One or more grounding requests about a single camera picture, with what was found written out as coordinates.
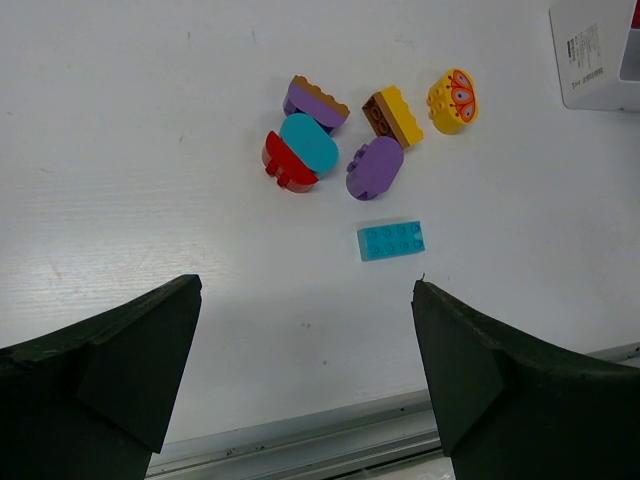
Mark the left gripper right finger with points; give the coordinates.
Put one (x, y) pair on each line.
(511, 406)

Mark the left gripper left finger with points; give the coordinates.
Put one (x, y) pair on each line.
(94, 400)

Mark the red half-round lego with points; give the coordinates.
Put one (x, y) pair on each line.
(281, 163)

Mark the teal oval lego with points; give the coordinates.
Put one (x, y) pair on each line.
(309, 141)

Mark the teal flat lego plate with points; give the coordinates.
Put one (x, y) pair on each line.
(390, 241)

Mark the purple oval lego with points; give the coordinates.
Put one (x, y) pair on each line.
(373, 168)

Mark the yellow butterfly lego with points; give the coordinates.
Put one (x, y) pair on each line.
(452, 102)

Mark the yellow brown lego brick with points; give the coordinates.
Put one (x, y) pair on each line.
(389, 115)

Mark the purple brown half-round lego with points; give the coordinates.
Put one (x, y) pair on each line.
(305, 97)

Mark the white compartment organizer tray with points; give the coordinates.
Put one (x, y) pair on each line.
(596, 45)

